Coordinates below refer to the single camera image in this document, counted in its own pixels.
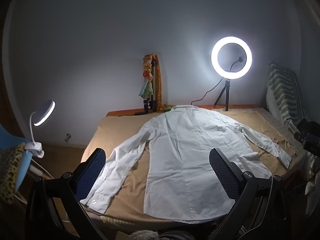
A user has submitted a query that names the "silver tripod stand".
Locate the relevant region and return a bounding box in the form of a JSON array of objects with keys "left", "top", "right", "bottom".
[{"left": 135, "top": 60, "right": 161, "bottom": 116}]

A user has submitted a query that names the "white ring light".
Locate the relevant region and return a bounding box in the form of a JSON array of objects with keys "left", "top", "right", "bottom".
[{"left": 211, "top": 36, "right": 252, "bottom": 78}]

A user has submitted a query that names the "orange patterned scarf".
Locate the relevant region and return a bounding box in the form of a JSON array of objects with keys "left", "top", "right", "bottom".
[{"left": 152, "top": 54, "right": 173, "bottom": 112}]

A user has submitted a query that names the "tan fleece blanket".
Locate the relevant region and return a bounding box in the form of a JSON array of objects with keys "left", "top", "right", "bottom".
[{"left": 81, "top": 107, "right": 310, "bottom": 228}]

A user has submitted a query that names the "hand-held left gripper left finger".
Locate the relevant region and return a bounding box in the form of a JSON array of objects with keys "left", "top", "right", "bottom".
[{"left": 25, "top": 148, "right": 107, "bottom": 240}]

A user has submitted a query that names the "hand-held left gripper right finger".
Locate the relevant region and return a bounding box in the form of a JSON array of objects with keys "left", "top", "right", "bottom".
[{"left": 209, "top": 148, "right": 292, "bottom": 240}]

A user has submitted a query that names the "green striped white pillow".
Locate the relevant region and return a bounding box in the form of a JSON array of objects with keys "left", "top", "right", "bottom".
[{"left": 265, "top": 61, "right": 313, "bottom": 132}]

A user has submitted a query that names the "white clip-on desk lamp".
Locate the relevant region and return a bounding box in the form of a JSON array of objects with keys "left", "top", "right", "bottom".
[{"left": 24, "top": 100, "right": 56, "bottom": 158}]

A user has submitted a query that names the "light blue chair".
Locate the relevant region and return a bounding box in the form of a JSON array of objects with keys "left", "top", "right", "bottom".
[{"left": 0, "top": 124, "right": 33, "bottom": 193}]

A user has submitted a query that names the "black ring light cable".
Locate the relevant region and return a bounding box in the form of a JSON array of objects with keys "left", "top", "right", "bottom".
[{"left": 191, "top": 76, "right": 225, "bottom": 105}]

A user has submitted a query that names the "black ring light tripod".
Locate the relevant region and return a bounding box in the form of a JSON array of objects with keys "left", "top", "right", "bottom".
[{"left": 214, "top": 79, "right": 230, "bottom": 112}]

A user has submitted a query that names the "white long-sleeved shirt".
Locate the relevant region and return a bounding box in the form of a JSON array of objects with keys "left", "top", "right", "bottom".
[{"left": 80, "top": 105, "right": 292, "bottom": 224}]

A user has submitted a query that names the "leopard print cloth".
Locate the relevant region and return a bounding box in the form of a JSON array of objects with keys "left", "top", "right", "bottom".
[{"left": 0, "top": 142, "right": 26, "bottom": 205}]

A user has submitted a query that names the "black gooseneck phone holder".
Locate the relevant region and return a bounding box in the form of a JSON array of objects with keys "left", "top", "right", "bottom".
[{"left": 230, "top": 56, "right": 245, "bottom": 72}]

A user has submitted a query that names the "colourful cloth doll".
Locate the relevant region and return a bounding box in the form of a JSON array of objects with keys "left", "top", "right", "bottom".
[{"left": 139, "top": 54, "right": 157, "bottom": 98}]

